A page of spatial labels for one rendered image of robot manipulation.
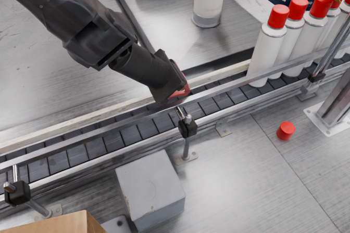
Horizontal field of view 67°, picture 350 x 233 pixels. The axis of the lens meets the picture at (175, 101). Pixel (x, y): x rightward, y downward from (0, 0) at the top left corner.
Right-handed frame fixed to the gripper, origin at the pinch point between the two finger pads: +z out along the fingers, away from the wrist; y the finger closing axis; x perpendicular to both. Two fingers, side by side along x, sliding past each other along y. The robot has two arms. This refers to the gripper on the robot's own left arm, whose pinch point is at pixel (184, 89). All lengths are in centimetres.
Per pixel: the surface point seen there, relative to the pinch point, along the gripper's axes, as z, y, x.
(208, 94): -0.5, -5.2, -3.8
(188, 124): -6.2, -10.7, 0.9
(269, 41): 4.1, -2.4, -19.5
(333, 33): 20.0, -2.4, -32.1
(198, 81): 5.1, 2.5, -2.3
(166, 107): -6.2, -4.8, 3.1
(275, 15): 0.3, -1.2, -23.1
